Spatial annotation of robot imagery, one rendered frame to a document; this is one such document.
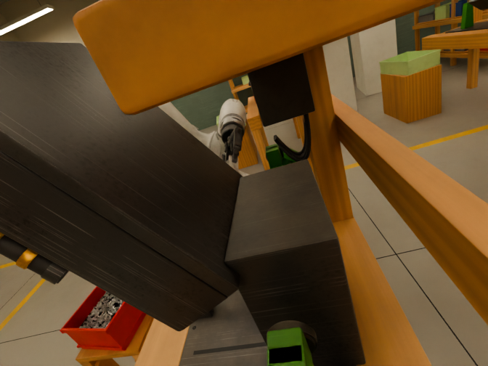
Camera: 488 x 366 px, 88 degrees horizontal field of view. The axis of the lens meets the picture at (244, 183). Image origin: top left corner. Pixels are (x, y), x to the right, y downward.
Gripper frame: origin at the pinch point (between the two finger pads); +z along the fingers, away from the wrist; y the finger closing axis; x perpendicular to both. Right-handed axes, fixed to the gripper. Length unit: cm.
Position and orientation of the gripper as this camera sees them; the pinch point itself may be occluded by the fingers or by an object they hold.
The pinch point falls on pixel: (231, 168)
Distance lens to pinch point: 77.1
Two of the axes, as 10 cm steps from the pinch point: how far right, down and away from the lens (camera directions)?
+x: 9.1, 2.9, 2.9
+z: 0.1, 6.8, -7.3
